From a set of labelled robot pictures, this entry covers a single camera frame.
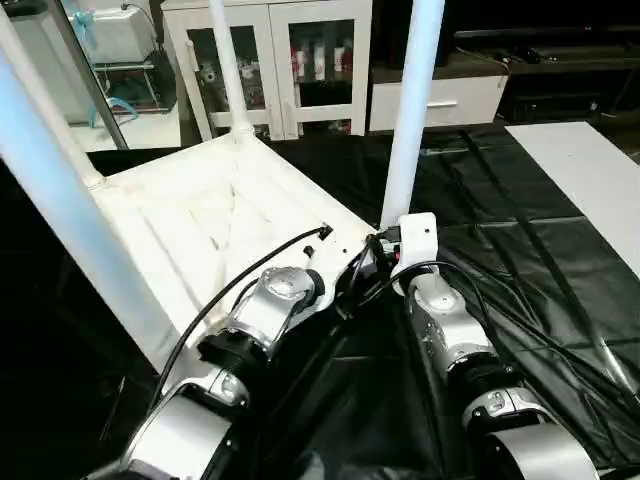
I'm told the white plastic table top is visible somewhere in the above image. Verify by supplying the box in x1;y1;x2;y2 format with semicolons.
88;129;382;375

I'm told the black shiny table mat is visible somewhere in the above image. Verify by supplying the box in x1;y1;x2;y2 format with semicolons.
0;122;640;480

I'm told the white drawer unit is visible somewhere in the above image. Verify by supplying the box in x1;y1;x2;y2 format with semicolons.
367;73;511;133

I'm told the white glass door cabinet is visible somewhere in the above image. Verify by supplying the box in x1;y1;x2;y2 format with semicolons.
161;0;375;145

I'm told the white side table board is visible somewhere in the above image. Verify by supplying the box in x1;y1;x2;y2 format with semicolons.
503;121;640;280

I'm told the light blue plastic stool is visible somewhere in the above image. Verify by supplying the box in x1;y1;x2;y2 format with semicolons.
87;96;142;130

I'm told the white plastic storage box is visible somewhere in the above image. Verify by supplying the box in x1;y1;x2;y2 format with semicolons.
73;3;157;65

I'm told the glass tank metal frame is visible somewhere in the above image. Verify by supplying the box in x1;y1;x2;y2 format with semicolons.
93;48;177;115

